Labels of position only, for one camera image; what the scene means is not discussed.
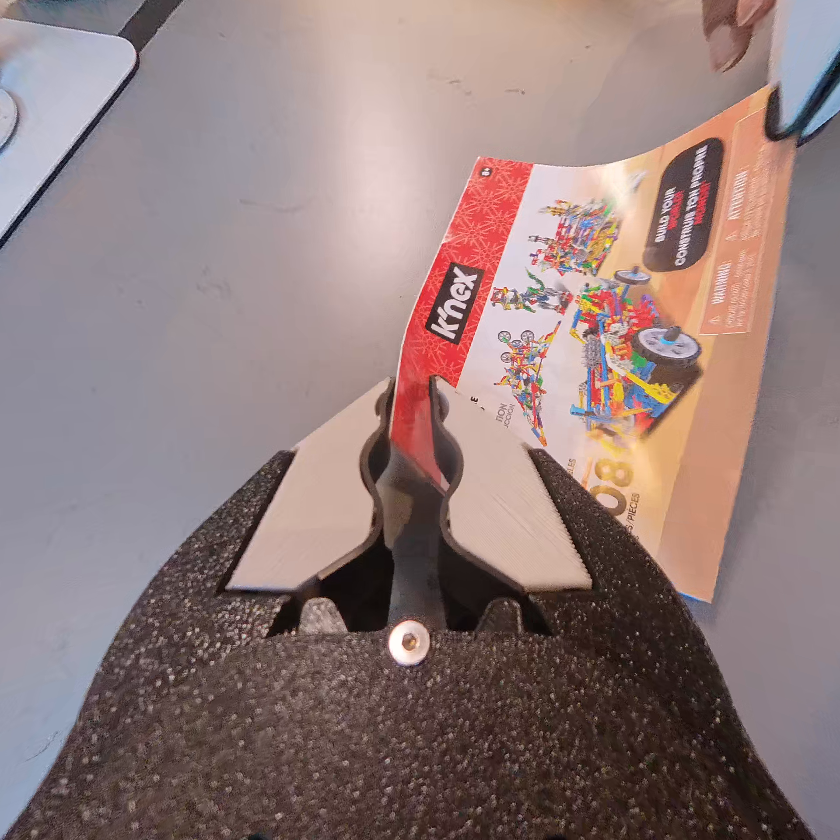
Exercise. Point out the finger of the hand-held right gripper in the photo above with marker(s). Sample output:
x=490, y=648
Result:
x=807, y=59

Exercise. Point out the grey desk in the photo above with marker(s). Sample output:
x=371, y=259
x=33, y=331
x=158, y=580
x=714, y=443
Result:
x=229, y=262

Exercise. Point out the wooden document stand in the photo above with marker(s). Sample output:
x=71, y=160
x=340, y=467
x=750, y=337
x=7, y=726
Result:
x=52, y=118

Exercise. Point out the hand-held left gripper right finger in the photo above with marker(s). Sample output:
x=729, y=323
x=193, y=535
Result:
x=518, y=518

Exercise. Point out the colourful instruction booklet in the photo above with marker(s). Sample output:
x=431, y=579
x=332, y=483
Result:
x=590, y=262

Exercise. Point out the person's right hand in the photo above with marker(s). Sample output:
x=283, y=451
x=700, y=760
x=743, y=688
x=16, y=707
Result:
x=732, y=33

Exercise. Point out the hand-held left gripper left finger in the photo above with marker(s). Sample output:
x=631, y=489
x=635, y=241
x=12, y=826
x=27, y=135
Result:
x=308, y=518

